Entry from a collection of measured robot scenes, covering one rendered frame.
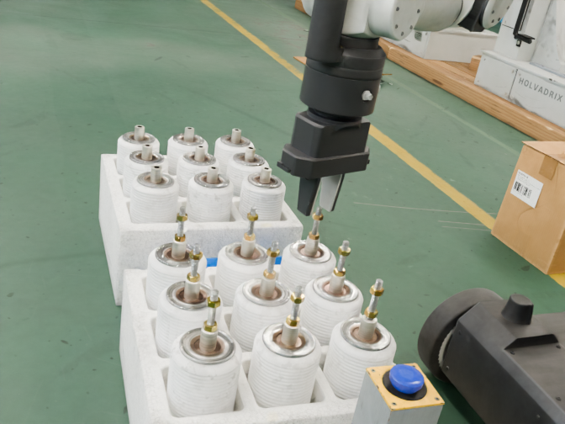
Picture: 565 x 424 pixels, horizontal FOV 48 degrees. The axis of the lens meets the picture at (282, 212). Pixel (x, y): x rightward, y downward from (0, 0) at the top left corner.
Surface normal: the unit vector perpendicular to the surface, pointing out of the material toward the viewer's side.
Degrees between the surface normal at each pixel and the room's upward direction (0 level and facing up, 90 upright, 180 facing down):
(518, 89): 90
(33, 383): 0
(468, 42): 90
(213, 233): 90
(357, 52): 45
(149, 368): 0
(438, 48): 90
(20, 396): 0
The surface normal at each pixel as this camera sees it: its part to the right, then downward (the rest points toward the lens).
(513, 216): -0.91, 0.02
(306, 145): -0.79, 0.15
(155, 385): 0.15, -0.89
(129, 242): 0.33, 0.46
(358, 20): -0.61, 0.26
